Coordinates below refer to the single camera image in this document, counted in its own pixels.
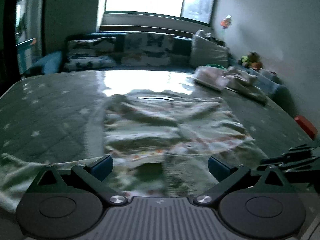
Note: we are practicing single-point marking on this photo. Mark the orange plush toy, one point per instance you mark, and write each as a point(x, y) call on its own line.
point(256, 65)

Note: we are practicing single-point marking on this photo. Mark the blue sofa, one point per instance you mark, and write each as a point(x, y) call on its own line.
point(182, 45)

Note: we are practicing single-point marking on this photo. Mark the white and dark cloth bundle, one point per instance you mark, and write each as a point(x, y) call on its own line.
point(202, 33)

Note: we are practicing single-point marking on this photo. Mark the green bowl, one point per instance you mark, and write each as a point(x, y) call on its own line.
point(215, 65)

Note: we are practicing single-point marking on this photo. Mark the teal cabinet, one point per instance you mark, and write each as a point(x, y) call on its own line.
point(25, 52)

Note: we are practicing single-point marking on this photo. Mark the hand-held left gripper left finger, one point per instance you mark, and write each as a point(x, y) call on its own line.
point(102, 167)

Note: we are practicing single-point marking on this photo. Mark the white tissue pack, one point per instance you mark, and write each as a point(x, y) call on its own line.
point(210, 77)

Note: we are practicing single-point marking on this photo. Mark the square butterfly print cushion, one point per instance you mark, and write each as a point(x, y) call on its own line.
point(147, 47)

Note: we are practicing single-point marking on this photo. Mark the green plush toy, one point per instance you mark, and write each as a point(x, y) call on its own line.
point(246, 58)

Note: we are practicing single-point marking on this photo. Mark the green star quilted tablecloth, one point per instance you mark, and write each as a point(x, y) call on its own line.
point(50, 105)

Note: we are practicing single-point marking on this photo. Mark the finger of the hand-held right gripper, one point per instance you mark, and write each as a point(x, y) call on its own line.
point(300, 150)
point(295, 163)

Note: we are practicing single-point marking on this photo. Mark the round metal-rimmed table opening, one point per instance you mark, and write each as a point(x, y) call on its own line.
point(155, 98)

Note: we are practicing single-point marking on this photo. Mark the dark wooden ledge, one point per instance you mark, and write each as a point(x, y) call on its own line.
point(140, 28)

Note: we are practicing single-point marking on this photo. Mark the dark door frame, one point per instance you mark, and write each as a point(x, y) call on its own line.
point(8, 42)

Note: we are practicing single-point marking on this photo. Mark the long butterfly print cushion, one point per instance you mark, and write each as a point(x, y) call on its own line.
point(87, 63)
point(90, 46)

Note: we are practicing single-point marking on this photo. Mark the red box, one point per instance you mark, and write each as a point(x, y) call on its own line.
point(306, 126)

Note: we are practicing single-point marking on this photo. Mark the plain pale pillow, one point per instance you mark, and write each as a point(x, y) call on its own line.
point(208, 53)

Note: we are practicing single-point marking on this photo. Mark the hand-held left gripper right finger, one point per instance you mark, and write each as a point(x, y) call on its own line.
point(220, 167)

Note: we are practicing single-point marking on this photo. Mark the cream garment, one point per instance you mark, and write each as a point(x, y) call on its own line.
point(245, 82)

